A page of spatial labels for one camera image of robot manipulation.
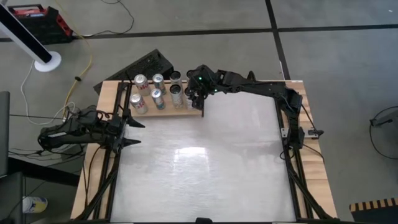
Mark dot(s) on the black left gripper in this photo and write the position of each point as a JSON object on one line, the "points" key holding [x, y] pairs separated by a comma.
{"points": [[119, 133]]}

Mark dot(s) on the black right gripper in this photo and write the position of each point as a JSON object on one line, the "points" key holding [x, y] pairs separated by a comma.
{"points": [[202, 79]]}

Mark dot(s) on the white yellow Celsius can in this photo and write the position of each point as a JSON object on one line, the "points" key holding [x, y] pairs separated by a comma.
{"points": [[175, 90]]}

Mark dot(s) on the silver red Celsius can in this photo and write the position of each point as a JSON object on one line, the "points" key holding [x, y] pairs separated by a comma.
{"points": [[175, 75]]}

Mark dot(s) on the silver Diet Coke can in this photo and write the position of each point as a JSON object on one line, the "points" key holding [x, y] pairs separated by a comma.
{"points": [[141, 81], [136, 100]]}

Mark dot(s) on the blue silver Red Bull can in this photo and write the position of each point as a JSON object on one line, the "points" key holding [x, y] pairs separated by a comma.
{"points": [[158, 80], [156, 95]]}

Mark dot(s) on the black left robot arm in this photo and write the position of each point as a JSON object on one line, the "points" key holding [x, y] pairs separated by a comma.
{"points": [[77, 130]]}

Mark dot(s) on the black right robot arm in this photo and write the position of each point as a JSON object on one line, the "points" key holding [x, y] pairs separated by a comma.
{"points": [[264, 88]]}

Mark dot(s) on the wooden shelf board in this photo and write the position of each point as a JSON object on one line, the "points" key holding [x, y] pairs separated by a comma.
{"points": [[168, 112]]}

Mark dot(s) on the black arched clamp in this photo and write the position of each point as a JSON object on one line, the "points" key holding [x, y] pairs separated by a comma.
{"points": [[251, 72]]}

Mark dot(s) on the white black floor stand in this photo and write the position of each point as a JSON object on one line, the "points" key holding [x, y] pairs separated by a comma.
{"points": [[46, 62]]}

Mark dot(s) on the small grey adapter box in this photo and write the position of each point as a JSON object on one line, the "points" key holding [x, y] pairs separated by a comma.
{"points": [[312, 133]]}

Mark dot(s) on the white yellow floor can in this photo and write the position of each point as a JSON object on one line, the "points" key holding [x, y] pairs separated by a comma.
{"points": [[34, 204]]}

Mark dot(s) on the dark grey monitor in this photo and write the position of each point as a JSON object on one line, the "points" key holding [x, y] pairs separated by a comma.
{"points": [[3, 133]]}

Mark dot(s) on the red black tool case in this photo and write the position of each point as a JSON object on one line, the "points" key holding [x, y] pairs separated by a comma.
{"points": [[40, 28]]}

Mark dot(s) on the grey floor stand base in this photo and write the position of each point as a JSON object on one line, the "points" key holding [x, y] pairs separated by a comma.
{"points": [[385, 119]]}

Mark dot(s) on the black yellow striped case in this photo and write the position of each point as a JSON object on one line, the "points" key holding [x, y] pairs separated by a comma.
{"points": [[376, 213]]}

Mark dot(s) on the black metal shelf frame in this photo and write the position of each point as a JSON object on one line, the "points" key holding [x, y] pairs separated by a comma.
{"points": [[202, 114]]}

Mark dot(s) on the white bracket plate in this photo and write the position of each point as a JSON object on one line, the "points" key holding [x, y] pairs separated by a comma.
{"points": [[285, 132]]}

